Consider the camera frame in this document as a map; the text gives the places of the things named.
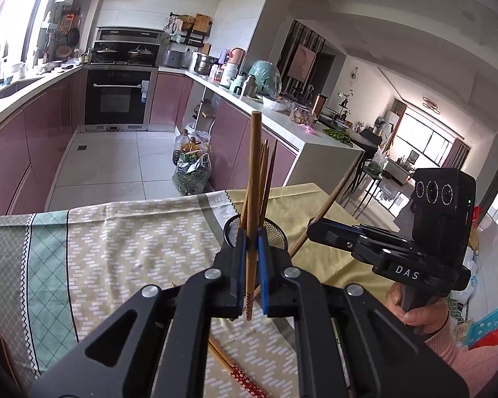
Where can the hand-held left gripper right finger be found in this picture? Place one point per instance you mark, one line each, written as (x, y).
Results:
(262, 273)

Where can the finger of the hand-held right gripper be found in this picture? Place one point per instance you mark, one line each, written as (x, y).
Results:
(332, 234)
(365, 228)

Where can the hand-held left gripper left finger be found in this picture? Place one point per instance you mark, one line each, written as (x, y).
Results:
(242, 265)

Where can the single red-tipped wooden chopstick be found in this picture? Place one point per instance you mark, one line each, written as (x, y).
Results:
(249, 379)
(254, 174)
(328, 203)
(222, 354)
(272, 174)

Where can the black mesh holder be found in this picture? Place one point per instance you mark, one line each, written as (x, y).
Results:
(276, 232)

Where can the person's right forearm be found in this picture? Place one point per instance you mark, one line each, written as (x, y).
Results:
(473, 360)

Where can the person's right hand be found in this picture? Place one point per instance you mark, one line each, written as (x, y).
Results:
(423, 319)

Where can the plastic bag of greens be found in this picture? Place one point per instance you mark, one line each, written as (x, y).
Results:
(375, 163)

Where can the living room window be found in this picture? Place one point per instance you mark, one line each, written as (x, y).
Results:
(431, 137)

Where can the green leafy vegetables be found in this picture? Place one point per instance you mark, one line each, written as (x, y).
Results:
(338, 137)

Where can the plastic bags of vegetables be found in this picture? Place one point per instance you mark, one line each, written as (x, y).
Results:
(193, 174)

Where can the patterned beige green tablecloth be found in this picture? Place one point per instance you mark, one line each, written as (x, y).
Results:
(128, 257)

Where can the blue plastic basket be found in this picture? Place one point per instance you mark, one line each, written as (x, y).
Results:
(489, 327)

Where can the pink base cabinets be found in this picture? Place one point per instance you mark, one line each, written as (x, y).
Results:
(37, 132)
(232, 145)

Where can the clear plastic food container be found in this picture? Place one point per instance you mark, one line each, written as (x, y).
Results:
(303, 115)

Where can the copper tumbler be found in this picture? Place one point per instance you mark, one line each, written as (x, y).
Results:
(321, 105)

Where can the oil bottle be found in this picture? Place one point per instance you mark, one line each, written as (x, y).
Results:
(180, 149)

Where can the white bowl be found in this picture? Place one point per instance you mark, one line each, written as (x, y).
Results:
(276, 104)

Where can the white bottle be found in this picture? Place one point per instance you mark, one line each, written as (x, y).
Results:
(230, 75)

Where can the pink kettle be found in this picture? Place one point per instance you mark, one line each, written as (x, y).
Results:
(237, 55)

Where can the steel stockpot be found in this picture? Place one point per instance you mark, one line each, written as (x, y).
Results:
(205, 64)

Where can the black built-in oven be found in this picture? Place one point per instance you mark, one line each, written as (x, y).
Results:
(116, 97)

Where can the dark pot with lid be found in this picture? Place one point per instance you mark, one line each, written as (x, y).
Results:
(106, 52)
(140, 52)

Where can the wooden cutting board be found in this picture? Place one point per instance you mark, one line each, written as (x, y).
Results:
(202, 23)

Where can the black range hood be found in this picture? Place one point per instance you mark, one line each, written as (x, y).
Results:
(128, 35)

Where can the hanging frying pan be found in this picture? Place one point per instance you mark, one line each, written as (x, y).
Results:
(73, 38)

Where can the kitchen window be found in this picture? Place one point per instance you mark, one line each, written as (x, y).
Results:
(16, 8)

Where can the framed wall picture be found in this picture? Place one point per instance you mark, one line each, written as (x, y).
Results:
(302, 62)

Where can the black wall rack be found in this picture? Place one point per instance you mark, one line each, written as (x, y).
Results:
(189, 37)

